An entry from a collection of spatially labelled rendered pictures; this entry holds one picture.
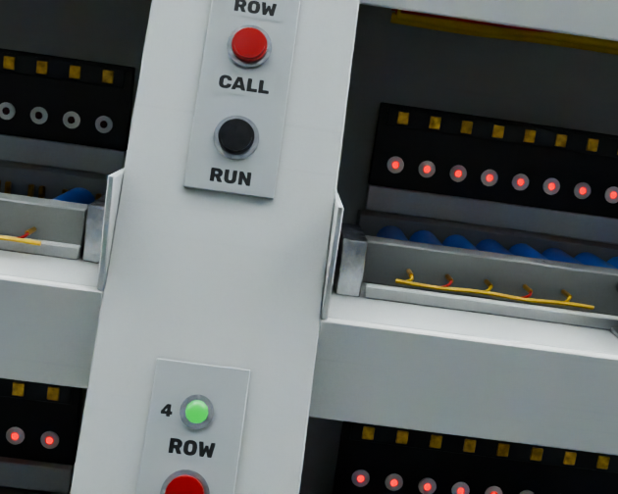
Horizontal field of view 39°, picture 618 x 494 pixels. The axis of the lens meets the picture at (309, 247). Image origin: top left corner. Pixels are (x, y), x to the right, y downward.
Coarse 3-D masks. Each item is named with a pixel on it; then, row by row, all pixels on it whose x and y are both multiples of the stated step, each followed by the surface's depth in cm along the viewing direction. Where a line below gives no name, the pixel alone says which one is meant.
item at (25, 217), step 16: (0, 192) 44; (0, 208) 42; (16, 208) 43; (32, 208) 43; (48, 208) 43; (64, 208) 43; (80, 208) 43; (0, 224) 43; (16, 224) 43; (32, 224) 43; (48, 224) 43; (64, 224) 43; (80, 224) 43; (16, 240) 41; (32, 240) 41; (48, 240) 43; (64, 240) 43; (80, 240) 43
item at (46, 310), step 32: (0, 160) 56; (32, 160) 56; (64, 160) 56; (96, 160) 56; (96, 224) 42; (0, 256) 41; (32, 256) 42; (96, 256) 42; (0, 288) 38; (32, 288) 38; (64, 288) 38; (96, 288) 38; (0, 320) 38; (32, 320) 38; (64, 320) 38; (96, 320) 38; (0, 352) 38; (32, 352) 38; (64, 352) 38; (64, 384) 38
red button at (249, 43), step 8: (240, 32) 39; (248, 32) 39; (256, 32) 39; (232, 40) 39; (240, 40) 39; (248, 40) 39; (256, 40) 39; (264, 40) 39; (232, 48) 39; (240, 48) 39; (248, 48) 39; (256, 48) 39; (264, 48) 39; (240, 56) 39; (248, 56) 39; (256, 56) 39
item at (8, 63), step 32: (0, 64) 55; (32, 64) 55; (64, 64) 55; (96, 64) 55; (0, 96) 55; (32, 96) 55; (64, 96) 55; (96, 96) 55; (128, 96) 55; (0, 128) 56; (32, 128) 56; (64, 128) 56; (128, 128) 56
